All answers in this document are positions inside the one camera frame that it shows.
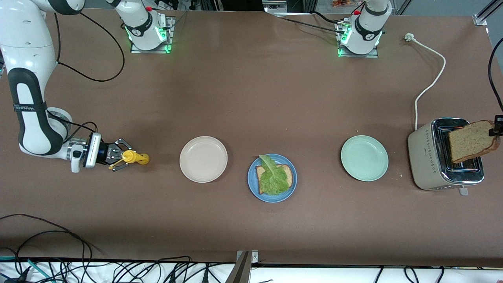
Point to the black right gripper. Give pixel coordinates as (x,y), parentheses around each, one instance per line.
(104,152)

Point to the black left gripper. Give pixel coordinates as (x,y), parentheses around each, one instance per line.
(498,125)

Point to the yellow mustard squeeze bottle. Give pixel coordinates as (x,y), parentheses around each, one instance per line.
(137,158)

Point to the brown bread slice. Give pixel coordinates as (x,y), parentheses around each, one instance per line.
(469,143)
(290,179)

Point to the green lettuce leaf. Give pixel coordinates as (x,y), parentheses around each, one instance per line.
(273,181)

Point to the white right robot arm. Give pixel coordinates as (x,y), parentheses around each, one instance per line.
(27,51)

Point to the beige round plate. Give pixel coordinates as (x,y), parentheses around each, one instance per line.
(203,159)

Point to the mint green round plate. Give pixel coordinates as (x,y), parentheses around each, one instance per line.
(364,158)

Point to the blue round plate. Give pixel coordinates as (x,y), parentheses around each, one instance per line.
(275,199)

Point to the beige and chrome toaster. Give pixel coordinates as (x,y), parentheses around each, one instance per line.
(424,157)

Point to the brown table cover sheet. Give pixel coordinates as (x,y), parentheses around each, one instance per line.
(275,118)

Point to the orange packet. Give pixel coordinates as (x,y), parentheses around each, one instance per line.
(344,3)

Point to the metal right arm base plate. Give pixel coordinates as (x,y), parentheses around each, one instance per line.
(171,35)

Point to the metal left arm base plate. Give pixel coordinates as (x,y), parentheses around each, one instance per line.
(371,55)

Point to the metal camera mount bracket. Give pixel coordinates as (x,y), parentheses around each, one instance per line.
(253,257)

